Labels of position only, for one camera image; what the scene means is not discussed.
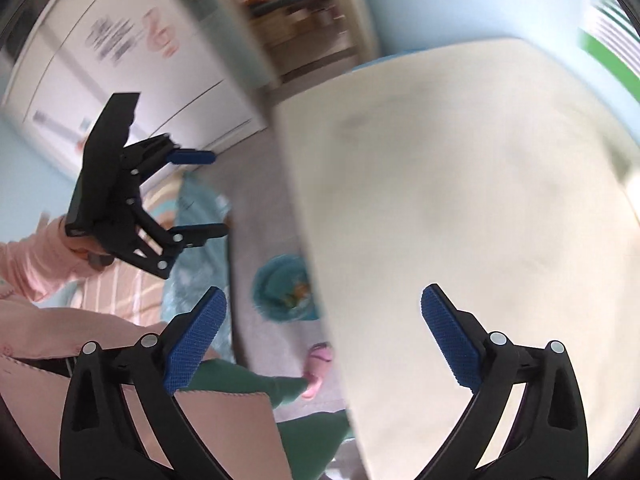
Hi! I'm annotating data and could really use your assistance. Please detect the teal blanket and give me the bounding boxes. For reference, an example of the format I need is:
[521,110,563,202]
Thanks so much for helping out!
[161,174,235,361]

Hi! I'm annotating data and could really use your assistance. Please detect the person's left forearm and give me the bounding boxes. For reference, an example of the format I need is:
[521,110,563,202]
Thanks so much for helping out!
[0,214,108,303]

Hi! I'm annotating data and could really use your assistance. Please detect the white wardrobe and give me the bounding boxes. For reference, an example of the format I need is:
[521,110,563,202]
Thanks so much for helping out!
[0,0,273,181]

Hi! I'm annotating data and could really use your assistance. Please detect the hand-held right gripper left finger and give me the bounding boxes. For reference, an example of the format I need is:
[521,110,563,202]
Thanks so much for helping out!
[60,286,231,480]

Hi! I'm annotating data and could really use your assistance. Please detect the green striped wall poster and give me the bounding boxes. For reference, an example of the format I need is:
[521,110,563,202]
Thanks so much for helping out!
[575,0,640,98]

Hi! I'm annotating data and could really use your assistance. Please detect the open doorway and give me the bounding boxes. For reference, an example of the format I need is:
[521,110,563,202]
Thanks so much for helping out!
[237,0,378,85]

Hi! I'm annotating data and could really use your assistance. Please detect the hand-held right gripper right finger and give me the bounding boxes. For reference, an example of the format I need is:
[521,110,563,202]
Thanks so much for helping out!
[415,283,590,480]

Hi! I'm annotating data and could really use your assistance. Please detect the pink slipper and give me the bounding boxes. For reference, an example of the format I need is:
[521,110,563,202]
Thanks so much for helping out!
[301,341,335,401]

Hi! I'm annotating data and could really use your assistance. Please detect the striped floor mat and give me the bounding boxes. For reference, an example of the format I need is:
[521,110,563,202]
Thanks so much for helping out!
[65,180,181,321]

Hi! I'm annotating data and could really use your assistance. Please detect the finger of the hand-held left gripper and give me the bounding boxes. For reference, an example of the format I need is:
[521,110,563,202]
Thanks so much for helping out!
[112,204,231,281]
[122,133,217,189]

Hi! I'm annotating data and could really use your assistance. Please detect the green trousers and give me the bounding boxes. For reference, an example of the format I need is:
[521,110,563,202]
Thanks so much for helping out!
[190,360,351,480]

